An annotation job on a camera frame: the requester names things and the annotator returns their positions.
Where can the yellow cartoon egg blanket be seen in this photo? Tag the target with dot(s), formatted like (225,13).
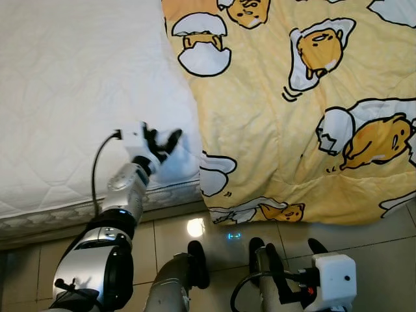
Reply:
(273,130)

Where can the robot right leg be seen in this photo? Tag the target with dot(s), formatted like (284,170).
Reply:
(261,292)

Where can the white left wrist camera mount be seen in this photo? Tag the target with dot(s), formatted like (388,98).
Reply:
(133,140)

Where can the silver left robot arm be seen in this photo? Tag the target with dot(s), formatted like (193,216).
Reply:
(104,260)

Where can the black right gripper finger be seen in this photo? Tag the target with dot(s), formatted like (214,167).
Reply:
(316,247)
(278,273)

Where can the white quilted mattress pad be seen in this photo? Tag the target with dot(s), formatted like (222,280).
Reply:
(78,84)

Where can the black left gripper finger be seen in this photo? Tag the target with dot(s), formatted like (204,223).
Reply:
(149,135)
(171,140)

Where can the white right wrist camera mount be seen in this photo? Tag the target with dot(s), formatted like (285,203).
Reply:
(335,281)

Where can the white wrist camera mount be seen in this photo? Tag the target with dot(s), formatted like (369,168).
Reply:
(335,281)
(133,140)

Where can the grey quilted mattress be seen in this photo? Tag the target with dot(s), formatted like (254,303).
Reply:
(78,211)

